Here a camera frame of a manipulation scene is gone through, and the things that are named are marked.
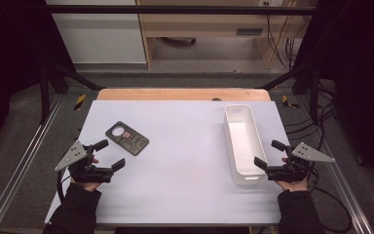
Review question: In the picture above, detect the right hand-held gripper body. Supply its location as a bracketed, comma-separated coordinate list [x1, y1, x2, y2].
[266, 141, 336, 183]

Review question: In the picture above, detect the bundle of floor cables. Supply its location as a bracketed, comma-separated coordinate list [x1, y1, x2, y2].
[285, 81, 339, 140]

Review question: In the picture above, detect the aluminium floor rail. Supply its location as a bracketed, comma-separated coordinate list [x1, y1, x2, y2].
[296, 96, 374, 234]
[0, 94, 64, 234]

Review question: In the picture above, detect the bundle of hanging cables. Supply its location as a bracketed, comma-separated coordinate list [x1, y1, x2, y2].
[265, 1, 303, 71]

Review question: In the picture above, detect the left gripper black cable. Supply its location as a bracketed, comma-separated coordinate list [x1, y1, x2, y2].
[56, 169, 73, 204]

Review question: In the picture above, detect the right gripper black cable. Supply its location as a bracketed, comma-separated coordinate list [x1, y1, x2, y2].
[306, 162, 354, 234]

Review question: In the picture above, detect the person's left hand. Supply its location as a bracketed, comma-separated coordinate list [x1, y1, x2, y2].
[70, 176, 103, 193]

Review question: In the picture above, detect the white cabinet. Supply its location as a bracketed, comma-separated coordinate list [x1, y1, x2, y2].
[45, 0, 148, 64]

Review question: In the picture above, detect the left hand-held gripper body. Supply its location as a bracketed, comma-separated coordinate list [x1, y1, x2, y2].
[54, 139, 115, 184]

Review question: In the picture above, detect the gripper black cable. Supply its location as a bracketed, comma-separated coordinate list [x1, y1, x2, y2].
[306, 162, 354, 234]
[56, 169, 73, 204]

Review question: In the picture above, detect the light wooden desk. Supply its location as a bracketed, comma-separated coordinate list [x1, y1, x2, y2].
[135, 0, 310, 70]

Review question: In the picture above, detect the white table sheet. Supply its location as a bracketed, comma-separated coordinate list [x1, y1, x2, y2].
[44, 99, 292, 226]

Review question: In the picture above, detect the black curtain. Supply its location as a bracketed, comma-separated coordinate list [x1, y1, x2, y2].
[296, 0, 374, 189]
[0, 0, 76, 160]

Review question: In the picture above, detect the black frame crossbar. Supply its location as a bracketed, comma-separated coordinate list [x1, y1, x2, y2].
[45, 4, 319, 16]

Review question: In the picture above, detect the grey label on desk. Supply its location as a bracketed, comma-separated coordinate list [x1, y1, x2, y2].
[236, 27, 264, 36]

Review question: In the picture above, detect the yellow black tape marker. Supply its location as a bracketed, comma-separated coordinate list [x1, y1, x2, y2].
[73, 94, 88, 111]
[281, 95, 300, 110]

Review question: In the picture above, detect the person's right hand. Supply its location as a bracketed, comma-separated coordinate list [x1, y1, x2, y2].
[274, 177, 310, 193]

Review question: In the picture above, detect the white plastic bin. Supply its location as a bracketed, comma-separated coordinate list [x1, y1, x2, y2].
[223, 103, 269, 187]

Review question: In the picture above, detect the black metal stand strut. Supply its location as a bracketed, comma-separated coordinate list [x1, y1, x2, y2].
[39, 61, 106, 125]
[259, 62, 320, 123]

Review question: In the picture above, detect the black curved object under desk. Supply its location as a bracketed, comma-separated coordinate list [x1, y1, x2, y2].
[160, 36, 197, 46]

